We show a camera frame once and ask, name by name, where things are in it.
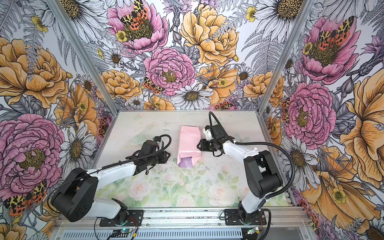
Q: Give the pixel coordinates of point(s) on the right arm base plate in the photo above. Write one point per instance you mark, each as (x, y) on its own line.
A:
(238, 217)

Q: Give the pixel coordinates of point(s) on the aluminium front rail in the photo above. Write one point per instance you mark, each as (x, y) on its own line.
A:
(278, 223)

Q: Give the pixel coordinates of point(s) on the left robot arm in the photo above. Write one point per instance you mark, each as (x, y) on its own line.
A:
(75, 198)

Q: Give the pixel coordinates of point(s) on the purple wrapping paper sheet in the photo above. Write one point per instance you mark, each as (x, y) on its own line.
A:
(188, 153)

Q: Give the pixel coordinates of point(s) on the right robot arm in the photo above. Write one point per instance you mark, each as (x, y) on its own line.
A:
(263, 177)

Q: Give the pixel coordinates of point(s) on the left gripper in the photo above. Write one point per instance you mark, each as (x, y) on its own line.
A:
(164, 158)

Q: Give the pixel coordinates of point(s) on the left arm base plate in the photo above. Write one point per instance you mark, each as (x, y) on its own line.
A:
(128, 218)

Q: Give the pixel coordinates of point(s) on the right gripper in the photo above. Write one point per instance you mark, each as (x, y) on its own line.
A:
(203, 146)

